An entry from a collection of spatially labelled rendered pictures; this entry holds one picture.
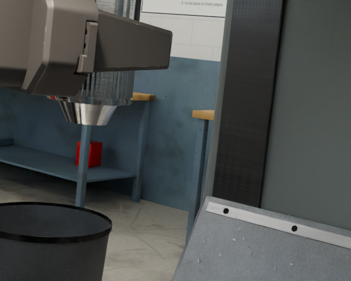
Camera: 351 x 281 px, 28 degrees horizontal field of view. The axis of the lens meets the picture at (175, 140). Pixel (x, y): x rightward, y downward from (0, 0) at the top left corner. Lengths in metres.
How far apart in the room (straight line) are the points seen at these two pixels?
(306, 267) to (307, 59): 0.21
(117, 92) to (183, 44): 5.20
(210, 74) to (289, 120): 4.66
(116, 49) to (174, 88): 5.23
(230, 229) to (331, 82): 0.19
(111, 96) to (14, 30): 0.07
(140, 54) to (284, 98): 0.39
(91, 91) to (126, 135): 5.54
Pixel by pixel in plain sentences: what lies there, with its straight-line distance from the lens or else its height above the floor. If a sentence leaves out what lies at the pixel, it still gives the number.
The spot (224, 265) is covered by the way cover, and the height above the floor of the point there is 1.02.
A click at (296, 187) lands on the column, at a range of 0.73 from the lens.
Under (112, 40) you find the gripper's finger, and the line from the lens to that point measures 0.35.
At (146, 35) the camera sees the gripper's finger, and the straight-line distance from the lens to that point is 0.36.
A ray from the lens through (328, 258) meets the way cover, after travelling 0.71.
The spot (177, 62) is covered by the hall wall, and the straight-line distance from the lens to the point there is 5.57.
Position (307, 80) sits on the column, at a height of 1.22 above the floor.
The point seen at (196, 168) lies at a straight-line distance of 4.50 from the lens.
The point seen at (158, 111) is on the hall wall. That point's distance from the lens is 5.68.
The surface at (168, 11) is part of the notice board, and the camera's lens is 5.68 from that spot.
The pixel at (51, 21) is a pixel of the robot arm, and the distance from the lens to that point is 0.31.
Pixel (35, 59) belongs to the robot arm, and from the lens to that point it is 0.31.
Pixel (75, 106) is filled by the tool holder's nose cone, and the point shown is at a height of 1.20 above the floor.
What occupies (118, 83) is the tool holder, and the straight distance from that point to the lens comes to 0.37.
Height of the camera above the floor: 1.23
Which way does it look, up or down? 7 degrees down
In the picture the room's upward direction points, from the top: 6 degrees clockwise
